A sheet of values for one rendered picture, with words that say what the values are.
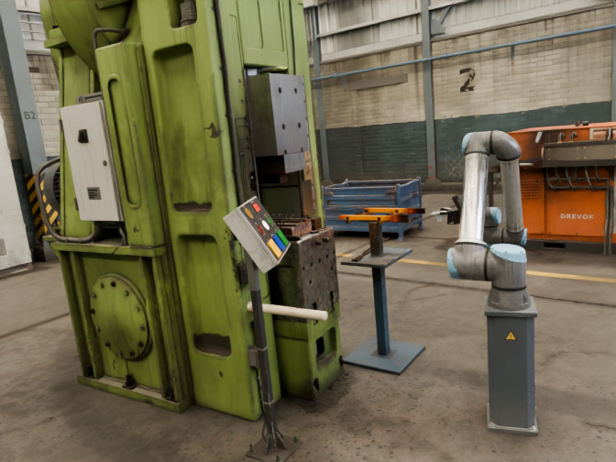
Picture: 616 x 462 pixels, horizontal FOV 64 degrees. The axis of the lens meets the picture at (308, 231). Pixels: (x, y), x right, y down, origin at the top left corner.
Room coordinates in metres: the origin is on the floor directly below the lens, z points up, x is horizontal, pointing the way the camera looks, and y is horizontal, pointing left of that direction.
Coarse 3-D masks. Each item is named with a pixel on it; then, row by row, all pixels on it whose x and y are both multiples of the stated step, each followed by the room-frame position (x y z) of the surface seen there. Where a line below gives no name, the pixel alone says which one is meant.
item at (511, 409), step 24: (504, 312) 2.08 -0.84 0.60; (528, 312) 2.05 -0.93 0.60; (504, 336) 2.09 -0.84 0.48; (528, 336) 2.06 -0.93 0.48; (504, 360) 2.09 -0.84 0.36; (528, 360) 2.06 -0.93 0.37; (504, 384) 2.09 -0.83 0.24; (528, 384) 2.06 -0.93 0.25; (504, 408) 2.09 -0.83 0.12; (528, 408) 2.06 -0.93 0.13; (504, 432) 2.08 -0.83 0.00; (528, 432) 2.05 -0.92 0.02
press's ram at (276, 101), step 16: (256, 80) 2.57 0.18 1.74; (272, 80) 2.54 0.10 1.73; (288, 80) 2.66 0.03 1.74; (256, 96) 2.57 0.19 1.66; (272, 96) 2.53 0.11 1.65; (288, 96) 2.65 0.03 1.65; (256, 112) 2.58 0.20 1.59; (272, 112) 2.52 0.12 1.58; (288, 112) 2.63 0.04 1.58; (304, 112) 2.77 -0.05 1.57; (256, 128) 2.58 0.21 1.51; (272, 128) 2.53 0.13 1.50; (288, 128) 2.62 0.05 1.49; (304, 128) 2.76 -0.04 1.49; (256, 144) 2.59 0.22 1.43; (272, 144) 2.54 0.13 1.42; (288, 144) 2.61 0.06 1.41; (304, 144) 2.74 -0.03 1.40
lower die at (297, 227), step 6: (288, 222) 2.69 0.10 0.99; (294, 222) 2.67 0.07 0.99; (300, 222) 2.65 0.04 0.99; (306, 222) 2.69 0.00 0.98; (282, 228) 2.59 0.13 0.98; (288, 228) 2.57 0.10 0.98; (294, 228) 2.59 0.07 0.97; (300, 228) 2.63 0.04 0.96; (306, 228) 2.69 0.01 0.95; (288, 234) 2.58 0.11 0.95; (294, 234) 2.58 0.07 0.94; (300, 234) 2.63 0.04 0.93; (306, 234) 2.68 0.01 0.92
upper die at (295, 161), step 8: (256, 160) 2.66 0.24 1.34; (264, 160) 2.63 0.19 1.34; (272, 160) 2.60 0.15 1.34; (280, 160) 2.57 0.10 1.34; (288, 160) 2.59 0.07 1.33; (296, 160) 2.66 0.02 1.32; (304, 160) 2.73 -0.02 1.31; (264, 168) 2.63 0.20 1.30; (272, 168) 2.61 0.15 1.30; (280, 168) 2.58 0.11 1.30; (288, 168) 2.59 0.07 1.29; (296, 168) 2.65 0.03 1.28; (304, 168) 2.72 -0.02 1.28
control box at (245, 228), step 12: (252, 204) 2.15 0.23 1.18; (228, 216) 1.96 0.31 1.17; (240, 216) 1.96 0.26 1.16; (252, 216) 2.04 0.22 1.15; (264, 216) 2.19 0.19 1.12; (240, 228) 1.96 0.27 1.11; (252, 228) 1.95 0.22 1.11; (264, 228) 2.08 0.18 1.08; (276, 228) 2.24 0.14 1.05; (240, 240) 1.96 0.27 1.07; (252, 240) 1.95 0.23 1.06; (264, 240) 1.97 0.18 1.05; (252, 252) 1.95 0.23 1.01; (264, 252) 1.95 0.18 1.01; (264, 264) 1.95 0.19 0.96; (276, 264) 1.94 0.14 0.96
